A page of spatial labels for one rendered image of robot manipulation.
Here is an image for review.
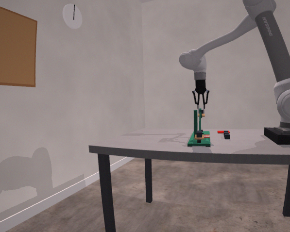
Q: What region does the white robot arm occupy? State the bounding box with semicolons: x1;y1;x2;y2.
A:
179;0;290;133

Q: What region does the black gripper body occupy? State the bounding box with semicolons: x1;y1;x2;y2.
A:
195;80;206;94

